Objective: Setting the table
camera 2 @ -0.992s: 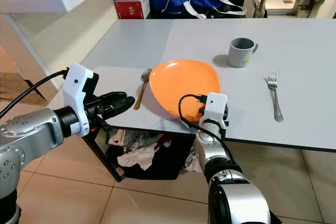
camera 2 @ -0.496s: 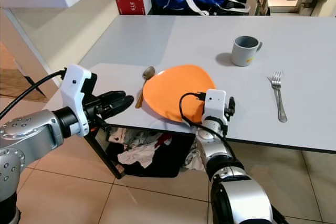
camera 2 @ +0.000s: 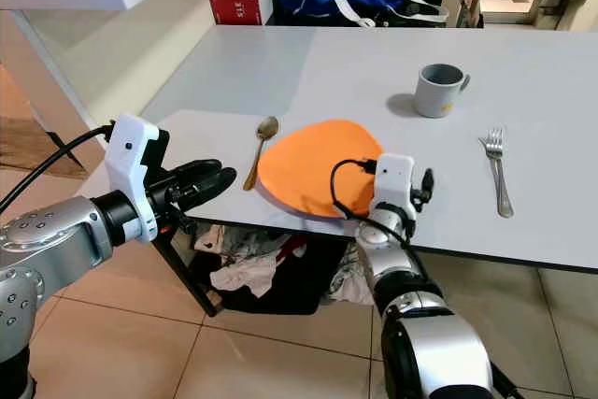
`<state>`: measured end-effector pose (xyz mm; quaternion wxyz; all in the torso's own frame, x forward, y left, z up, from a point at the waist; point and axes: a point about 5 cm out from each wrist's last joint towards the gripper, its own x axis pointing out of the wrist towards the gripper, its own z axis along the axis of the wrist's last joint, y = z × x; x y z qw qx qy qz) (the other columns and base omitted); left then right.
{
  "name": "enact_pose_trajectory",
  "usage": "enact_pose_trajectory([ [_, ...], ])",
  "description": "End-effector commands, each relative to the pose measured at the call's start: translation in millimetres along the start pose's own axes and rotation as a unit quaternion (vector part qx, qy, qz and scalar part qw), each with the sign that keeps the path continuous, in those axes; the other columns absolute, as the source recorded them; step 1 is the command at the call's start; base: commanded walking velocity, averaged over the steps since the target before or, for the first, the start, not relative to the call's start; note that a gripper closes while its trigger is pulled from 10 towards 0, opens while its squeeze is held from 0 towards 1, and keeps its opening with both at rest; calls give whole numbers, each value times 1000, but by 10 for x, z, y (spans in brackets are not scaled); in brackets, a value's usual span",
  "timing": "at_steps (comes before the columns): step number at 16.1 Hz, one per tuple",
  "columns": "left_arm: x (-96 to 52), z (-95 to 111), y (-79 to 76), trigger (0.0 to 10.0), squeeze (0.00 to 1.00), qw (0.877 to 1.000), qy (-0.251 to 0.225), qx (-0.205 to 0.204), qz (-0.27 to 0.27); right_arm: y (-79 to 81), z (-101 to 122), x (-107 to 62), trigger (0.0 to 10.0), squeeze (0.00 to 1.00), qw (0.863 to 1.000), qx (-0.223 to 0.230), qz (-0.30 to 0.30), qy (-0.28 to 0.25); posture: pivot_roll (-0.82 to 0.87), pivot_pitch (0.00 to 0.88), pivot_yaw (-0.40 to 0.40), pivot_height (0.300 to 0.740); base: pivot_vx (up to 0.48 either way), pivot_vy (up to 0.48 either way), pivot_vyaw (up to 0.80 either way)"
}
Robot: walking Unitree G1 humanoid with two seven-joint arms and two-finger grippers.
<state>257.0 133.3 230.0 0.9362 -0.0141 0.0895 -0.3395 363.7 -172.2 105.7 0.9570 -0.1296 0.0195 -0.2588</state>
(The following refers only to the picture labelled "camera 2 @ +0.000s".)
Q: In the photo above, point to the metal spoon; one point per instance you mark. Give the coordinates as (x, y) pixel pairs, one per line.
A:
(268, 126)

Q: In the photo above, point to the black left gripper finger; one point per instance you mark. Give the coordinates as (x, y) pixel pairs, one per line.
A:
(204, 170)
(213, 190)

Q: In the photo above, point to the orange plate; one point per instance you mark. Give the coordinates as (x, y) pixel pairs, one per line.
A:
(308, 165)

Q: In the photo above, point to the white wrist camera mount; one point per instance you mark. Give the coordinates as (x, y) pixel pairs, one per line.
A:
(135, 165)
(395, 182)

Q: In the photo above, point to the black laundry basket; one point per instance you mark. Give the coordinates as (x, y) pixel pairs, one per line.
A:
(290, 292)

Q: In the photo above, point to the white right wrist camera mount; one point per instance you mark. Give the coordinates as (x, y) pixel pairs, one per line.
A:
(395, 182)

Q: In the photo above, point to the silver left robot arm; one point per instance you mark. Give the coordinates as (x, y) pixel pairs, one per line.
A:
(47, 259)

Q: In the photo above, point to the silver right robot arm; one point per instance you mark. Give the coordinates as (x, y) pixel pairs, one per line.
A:
(439, 352)

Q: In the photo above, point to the red cardboard box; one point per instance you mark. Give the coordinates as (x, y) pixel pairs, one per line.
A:
(240, 8)

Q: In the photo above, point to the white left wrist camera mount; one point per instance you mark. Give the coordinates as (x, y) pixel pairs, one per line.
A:
(135, 165)

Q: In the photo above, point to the white crumpled cloth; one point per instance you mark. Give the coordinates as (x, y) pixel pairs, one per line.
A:
(346, 277)
(243, 273)

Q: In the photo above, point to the grey mug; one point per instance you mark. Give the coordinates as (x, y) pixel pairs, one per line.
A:
(437, 95)

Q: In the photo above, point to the metal fork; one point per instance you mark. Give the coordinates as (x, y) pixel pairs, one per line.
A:
(493, 144)

